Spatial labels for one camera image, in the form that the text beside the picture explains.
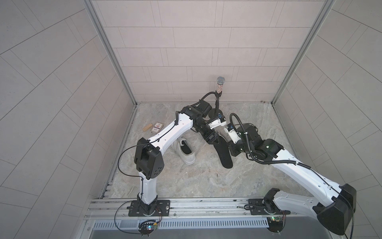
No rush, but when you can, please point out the black insole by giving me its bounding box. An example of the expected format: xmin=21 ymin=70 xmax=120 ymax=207
xmin=213 ymin=135 xmax=233 ymax=169
xmin=180 ymin=140 xmax=193 ymax=155

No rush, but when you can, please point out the white sneaker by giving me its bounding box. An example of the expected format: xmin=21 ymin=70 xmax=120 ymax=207
xmin=173 ymin=137 xmax=196 ymax=165
xmin=217 ymin=119 xmax=234 ymax=142

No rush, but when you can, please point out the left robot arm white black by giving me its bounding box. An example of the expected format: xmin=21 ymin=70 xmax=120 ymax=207
xmin=134 ymin=100 xmax=226 ymax=215

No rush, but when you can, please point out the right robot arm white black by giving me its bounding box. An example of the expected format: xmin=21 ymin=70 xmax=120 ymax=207
xmin=224 ymin=123 xmax=357 ymax=236

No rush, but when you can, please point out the black stand with microphone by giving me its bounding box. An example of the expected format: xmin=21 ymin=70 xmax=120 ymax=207
xmin=209 ymin=76 xmax=225 ymax=120

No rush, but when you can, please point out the small printed card box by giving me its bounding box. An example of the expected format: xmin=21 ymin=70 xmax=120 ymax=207
xmin=151 ymin=122 xmax=164 ymax=134

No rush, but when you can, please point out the small wooden block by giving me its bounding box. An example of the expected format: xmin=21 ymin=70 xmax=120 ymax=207
xmin=142 ymin=123 xmax=153 ymax=131

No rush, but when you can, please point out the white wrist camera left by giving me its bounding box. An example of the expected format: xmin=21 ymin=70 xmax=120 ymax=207
xmin=209 ymin=118 xmax=227 ymax=129

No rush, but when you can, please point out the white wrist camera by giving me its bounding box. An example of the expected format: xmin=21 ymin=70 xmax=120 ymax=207
xmin=224 ymin=124 xmax=241 ymax=144
xmin=209 ymin=118 xmax=227 ymax=129

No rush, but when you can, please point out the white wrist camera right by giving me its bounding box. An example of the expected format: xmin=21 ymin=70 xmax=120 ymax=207
xmin=224 ymin=124 xmax=241 ymax=144

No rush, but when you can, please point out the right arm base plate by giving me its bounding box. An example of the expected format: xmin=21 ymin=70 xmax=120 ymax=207
xmin=244 ymin=199 xmax=291 ymax=216

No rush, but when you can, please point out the right controller board with cables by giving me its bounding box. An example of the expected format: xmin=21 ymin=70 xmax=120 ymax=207
xmin=267 ymin=216 xmax=284 ymax=234

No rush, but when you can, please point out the controller board with cables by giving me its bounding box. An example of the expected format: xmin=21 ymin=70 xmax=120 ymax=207
xmin=114 ymin=201 xmax=163 ymax=237
xmin=267 ymin=216 xmax=284 ymax=234

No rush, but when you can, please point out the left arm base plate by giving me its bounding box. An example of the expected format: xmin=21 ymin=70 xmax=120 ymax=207
xmin=126 ymin=199 xmax=171 ymax=217

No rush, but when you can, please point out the left controller board with cables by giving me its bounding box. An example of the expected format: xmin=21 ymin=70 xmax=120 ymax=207
xmin=114 ymin=201 xmax=163 ymax=237

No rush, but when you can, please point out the aluminium mounting rail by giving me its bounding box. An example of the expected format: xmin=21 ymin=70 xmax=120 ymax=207
xmin=85 ymin=192 xmax=319 ymax=220

